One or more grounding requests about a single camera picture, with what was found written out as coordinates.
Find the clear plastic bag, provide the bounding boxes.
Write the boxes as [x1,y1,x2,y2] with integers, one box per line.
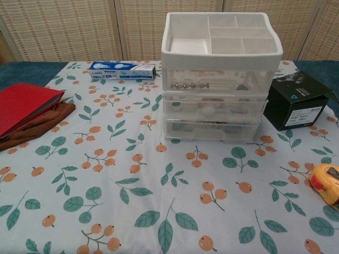
[162,66,279,97]

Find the transparent drawer with clear knob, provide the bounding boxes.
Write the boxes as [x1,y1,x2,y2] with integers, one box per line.
[164,116,259,145]

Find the transparent drawer with white knob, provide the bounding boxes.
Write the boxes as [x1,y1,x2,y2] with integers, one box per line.
[162,91,268,121]

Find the floral printed tablecloth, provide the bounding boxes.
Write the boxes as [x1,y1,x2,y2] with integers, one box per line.
[0,60,339,254]

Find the blue white toothpaste box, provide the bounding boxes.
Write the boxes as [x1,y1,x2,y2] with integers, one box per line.
[89,61,156,81]

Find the black cardboard box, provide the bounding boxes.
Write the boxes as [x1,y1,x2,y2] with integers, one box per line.
[263,70,339,132]

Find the brown cloth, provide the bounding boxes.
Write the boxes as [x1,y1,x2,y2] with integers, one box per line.
[0,102,76,152]

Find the woven bamboo folding screen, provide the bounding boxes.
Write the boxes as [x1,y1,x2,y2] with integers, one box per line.
[0,0,339,64]

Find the red spiral notebook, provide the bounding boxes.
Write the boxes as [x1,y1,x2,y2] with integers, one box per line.
[0,83,66,138]

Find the yellow tape measure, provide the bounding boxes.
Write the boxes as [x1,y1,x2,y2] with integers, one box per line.
[309,163,339,207]

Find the silver bead chain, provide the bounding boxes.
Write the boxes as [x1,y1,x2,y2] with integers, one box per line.
[171,83,210,89]

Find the white plastic drawer organizer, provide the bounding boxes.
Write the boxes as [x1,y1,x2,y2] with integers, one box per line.
[160,12,283,146]

